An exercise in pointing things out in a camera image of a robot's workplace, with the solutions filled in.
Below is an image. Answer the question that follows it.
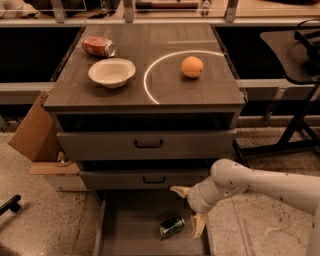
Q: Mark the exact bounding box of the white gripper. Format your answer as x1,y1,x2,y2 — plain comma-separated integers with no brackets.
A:
170,184,214,239

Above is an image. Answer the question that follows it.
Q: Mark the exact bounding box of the green soda can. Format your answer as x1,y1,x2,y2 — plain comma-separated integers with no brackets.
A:
159,216,185,238

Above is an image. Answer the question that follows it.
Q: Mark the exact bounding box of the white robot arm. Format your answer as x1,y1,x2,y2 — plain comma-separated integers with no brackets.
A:
170,159,320,256

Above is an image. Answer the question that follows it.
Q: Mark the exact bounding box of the bottom open drawer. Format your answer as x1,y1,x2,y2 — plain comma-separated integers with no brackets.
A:
94,189,211,256

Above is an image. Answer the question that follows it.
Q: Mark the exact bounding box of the top grey drawer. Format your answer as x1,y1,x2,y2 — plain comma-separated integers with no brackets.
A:
57,129,236,161

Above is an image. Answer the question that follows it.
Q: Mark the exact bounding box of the grey drawer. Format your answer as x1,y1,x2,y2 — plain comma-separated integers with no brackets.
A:
57,129,236,161
80,168,210,190

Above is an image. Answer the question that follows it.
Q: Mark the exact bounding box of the middle grey drawer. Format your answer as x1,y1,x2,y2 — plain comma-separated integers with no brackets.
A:
80,168,210,190

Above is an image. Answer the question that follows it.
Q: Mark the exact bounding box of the grey drawer cabinet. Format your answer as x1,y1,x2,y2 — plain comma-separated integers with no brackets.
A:
43,22,247,256

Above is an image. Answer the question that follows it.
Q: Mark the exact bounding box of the red soda can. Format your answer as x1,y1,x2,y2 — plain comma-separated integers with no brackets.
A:
82,36,116,58

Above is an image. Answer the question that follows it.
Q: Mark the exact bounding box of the orange fruit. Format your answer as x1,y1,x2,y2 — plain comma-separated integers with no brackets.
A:
181,56,203,78

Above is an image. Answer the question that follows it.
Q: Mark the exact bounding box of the white paper bowl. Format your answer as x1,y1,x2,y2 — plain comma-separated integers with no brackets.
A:
88,58,136,89

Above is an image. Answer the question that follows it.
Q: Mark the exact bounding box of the brown cardboard box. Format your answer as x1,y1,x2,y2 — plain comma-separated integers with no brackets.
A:
7,90,88,192

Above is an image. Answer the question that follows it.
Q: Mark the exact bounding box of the black chair leg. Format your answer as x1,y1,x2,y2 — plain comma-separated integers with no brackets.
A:
0,195,21,215

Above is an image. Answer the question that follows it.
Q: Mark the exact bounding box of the black stand with table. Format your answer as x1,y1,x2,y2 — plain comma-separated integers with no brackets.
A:
232,19,320,168

